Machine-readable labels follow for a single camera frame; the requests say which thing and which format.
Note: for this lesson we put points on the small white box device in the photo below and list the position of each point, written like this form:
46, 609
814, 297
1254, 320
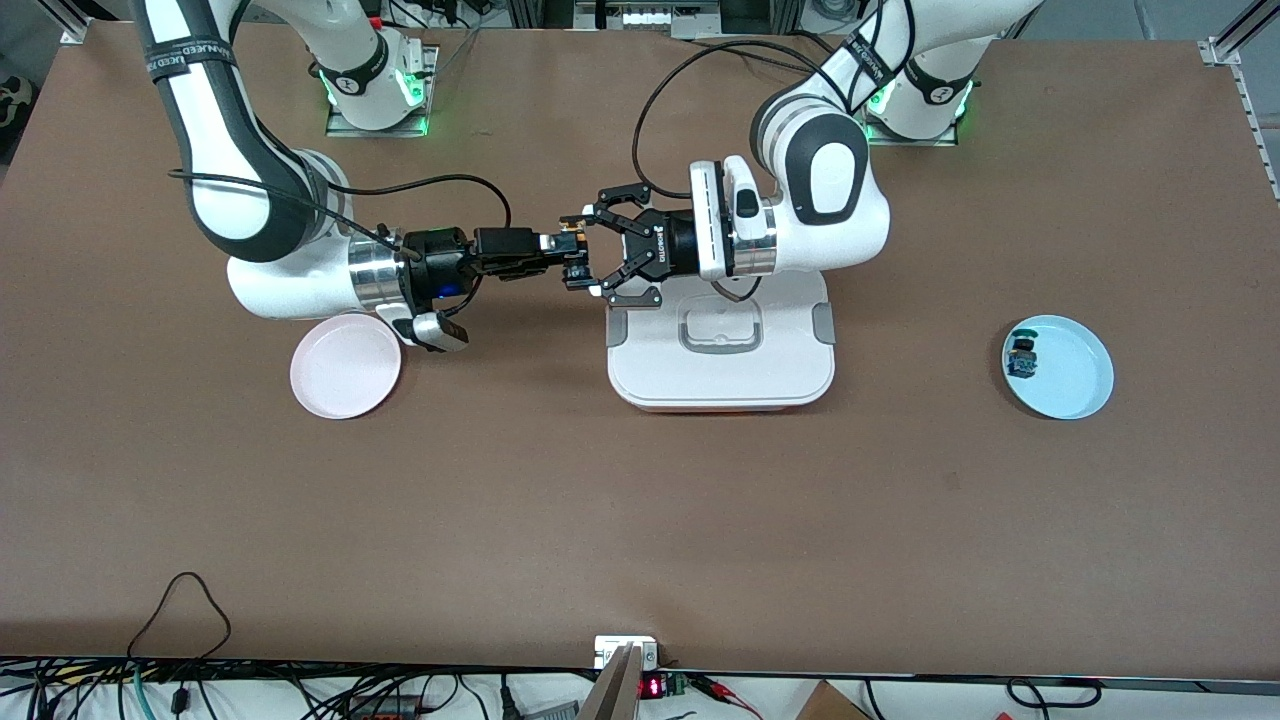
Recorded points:
608, 646

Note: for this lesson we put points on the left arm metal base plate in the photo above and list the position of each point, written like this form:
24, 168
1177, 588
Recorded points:
905, 142

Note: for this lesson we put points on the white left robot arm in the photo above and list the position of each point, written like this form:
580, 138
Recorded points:
830, 170

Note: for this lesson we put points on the pink round plate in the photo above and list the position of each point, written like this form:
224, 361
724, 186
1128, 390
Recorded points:
340, 375

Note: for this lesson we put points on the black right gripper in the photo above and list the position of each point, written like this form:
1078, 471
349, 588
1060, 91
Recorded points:
436, 262

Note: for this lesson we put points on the red digit display module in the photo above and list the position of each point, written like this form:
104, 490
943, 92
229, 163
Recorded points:
652, 687

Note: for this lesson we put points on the grey metal camera bar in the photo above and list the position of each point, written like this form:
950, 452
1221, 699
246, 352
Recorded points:
615, 690

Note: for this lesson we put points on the aluminium frame with light strip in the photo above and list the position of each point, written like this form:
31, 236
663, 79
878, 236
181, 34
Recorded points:
655, 18

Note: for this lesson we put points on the brown cardboard piece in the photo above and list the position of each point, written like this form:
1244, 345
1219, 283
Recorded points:
830, 705

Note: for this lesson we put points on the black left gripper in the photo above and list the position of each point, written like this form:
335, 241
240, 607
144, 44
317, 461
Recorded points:
672, 245

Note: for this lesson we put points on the light blue round plate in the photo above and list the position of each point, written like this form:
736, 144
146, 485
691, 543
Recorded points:
1075, 385

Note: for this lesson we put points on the short aluminium extrusion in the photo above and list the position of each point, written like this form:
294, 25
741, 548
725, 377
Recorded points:
72, 28

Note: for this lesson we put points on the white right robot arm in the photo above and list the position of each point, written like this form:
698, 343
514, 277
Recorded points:
230, 200

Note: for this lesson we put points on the blue push-button switch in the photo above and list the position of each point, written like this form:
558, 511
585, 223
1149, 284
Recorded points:
1022, 360

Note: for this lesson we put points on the orange push-button switch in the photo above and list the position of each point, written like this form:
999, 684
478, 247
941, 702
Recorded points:
572, 238

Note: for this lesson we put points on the red clip leads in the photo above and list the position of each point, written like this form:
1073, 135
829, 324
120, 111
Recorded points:
715, 686

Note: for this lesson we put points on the white lunch box grey clips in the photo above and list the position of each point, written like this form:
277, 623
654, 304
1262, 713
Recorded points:
720, 380

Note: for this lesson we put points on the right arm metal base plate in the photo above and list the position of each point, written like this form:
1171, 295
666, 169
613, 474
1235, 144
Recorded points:
375, 133

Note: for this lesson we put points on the long aluminium frame rail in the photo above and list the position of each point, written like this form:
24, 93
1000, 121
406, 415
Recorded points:
1225, 50

